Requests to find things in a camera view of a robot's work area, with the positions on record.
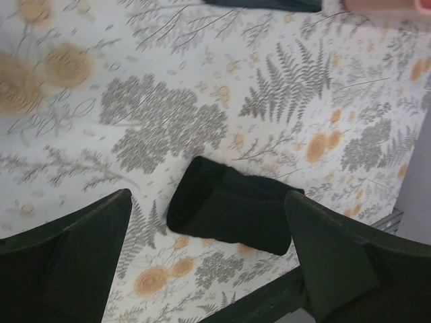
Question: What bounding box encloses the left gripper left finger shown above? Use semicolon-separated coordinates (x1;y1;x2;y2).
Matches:
1;189;132;322

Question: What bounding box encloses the folded grey-blue towel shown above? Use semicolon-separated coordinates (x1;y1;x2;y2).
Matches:
203;0;323;13

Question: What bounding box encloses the aluminium frame rail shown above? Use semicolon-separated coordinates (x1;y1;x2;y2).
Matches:
372;208;404;236

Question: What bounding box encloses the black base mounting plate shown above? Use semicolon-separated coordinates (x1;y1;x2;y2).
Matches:
201;267;306;323

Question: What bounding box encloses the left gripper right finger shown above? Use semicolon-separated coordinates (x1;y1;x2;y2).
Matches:
285;191;430;322

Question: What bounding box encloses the pink divided organizer tray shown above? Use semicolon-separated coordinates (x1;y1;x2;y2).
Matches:
342;0;430;15

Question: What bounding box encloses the black underwear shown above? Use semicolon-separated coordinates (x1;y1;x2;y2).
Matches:
166;156;294;256

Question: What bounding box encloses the floral patterned table mat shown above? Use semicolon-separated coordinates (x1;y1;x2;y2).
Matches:
1;1;430;322

